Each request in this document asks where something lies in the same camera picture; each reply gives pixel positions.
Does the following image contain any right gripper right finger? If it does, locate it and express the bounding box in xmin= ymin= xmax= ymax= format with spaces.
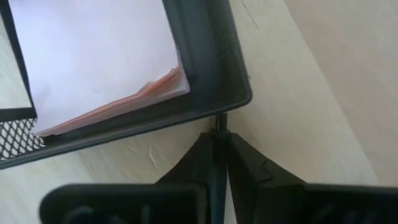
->
xmin=228 ymin=133 xmax=398 ymax=224

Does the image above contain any black mesh desk organizer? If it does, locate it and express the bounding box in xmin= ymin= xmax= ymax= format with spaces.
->
xmin=0 ymin=0 xmax=254 ymax=170

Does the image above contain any pink sticky note pad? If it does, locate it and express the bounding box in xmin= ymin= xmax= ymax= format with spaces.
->
xmin=7 ymin=0 xmax=192 ymax=138

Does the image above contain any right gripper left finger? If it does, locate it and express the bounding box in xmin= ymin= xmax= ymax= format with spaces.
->
xmin=39 ymin=132 xmax=219 ymax=224

